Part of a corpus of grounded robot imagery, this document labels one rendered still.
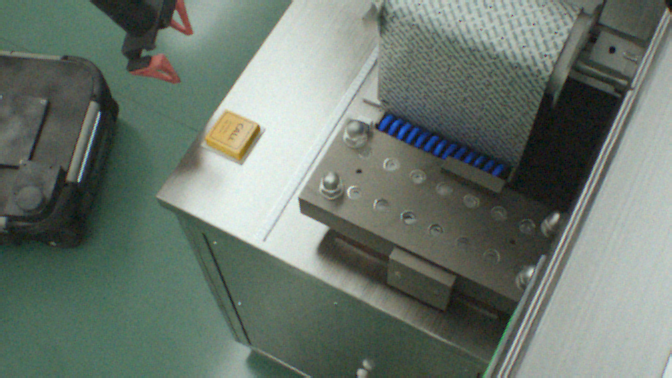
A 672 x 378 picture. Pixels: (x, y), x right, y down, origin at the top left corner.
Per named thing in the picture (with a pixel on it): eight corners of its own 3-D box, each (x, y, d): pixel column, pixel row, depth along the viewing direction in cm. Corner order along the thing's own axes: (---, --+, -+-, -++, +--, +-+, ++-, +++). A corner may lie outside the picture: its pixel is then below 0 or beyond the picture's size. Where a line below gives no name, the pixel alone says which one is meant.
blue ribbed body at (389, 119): (386, 119, 135) (387, 107, 132) (510, 174, 130) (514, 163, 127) (376, 136, 134) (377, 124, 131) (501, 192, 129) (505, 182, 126)
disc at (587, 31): (581, 49, 120) (608, -20, 107) (585, 51, 120) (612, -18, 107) (542, 128, 114) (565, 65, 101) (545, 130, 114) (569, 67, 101)
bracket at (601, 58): (598, 37, 109) (602, 28, 107) (641, 54, 108) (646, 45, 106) (584, 65, 107) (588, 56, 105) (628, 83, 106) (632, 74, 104)
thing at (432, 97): (381, 109, 135) (383, 38, 118) (517, 169, 129) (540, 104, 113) (379, 111, 135) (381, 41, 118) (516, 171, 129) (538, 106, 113)
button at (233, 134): (227, 114, 149) (225, 107, 147) (261, 130, 148) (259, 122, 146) (206, 144, 147) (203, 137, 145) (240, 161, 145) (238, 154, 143)
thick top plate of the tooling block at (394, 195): (347, 135, 139) (347, 115, 133) (577, 239, 129) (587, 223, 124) (299, 213, 133) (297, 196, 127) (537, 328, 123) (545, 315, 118)
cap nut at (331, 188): (326, 174, 129) (325, 160, 125) (348, 184, 128) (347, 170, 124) (315, 193, 127) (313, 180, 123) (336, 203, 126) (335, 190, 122)
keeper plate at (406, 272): (392, 273, 134) (395, 246, 124) (449, 301, 132) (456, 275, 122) (385, 286, 133) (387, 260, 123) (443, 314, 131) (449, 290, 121)
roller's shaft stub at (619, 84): (580, 56, 113) (588, 36, 109) (630, 76, 112) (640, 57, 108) (568, 80, 112) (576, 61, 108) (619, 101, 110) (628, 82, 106)
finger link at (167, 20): (208, 18, 139) (172, -17, 132) (199, 54, 136) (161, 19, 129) (178, 28, 143) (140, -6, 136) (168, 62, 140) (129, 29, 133)
